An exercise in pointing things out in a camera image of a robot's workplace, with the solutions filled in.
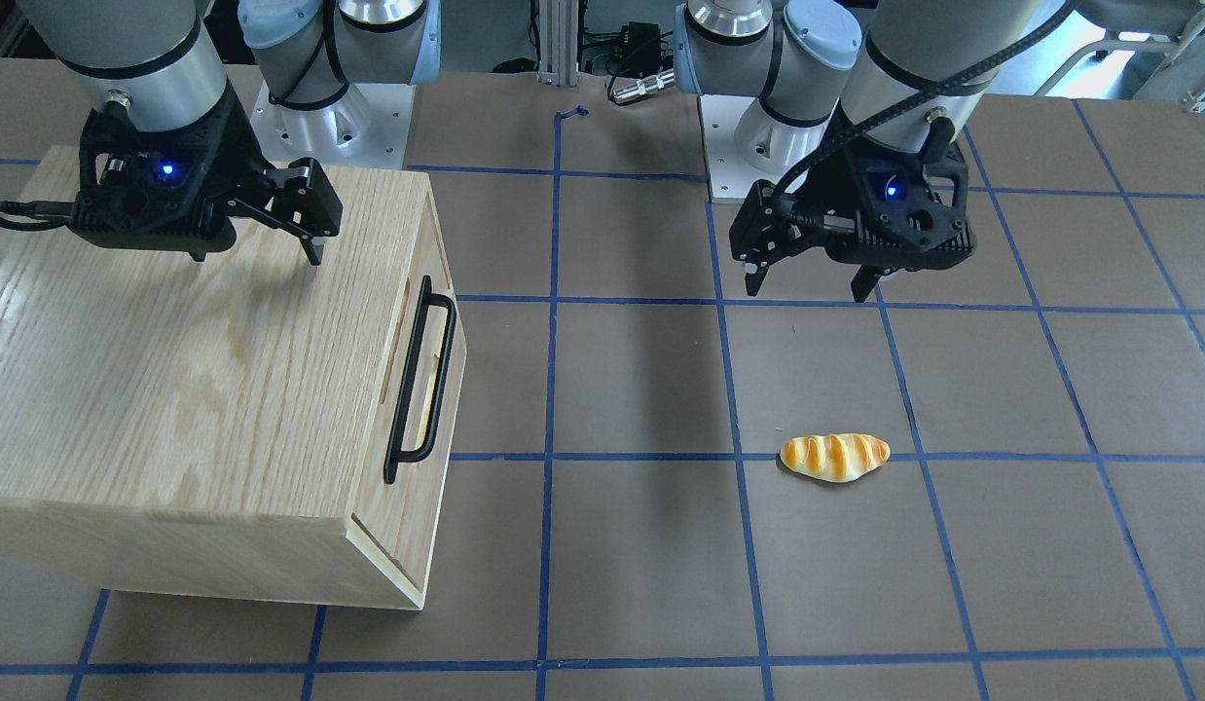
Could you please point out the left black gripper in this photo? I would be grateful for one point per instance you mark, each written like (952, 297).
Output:
(824, 181)

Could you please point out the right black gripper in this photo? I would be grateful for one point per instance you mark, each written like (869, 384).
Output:
(240, 159)

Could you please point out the light wooden drawer cabinet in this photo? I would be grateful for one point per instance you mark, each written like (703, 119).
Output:
(175, 427)

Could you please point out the toy bread roll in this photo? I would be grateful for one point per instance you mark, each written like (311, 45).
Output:
(836, 458)

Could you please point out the black power box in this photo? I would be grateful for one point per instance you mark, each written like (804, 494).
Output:
(634, 50)

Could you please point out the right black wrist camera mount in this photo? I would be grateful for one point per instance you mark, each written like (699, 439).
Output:
(149, 191)

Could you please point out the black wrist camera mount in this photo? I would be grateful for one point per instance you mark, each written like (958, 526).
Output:
(149, 191)
(909, 209)

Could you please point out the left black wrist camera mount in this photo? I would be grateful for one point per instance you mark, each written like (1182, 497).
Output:
(909, 209)

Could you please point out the silver cable connector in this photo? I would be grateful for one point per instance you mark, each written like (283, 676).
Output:
(642, 88)

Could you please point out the aluminium frame post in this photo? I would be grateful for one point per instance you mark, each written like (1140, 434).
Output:
(558, 27)

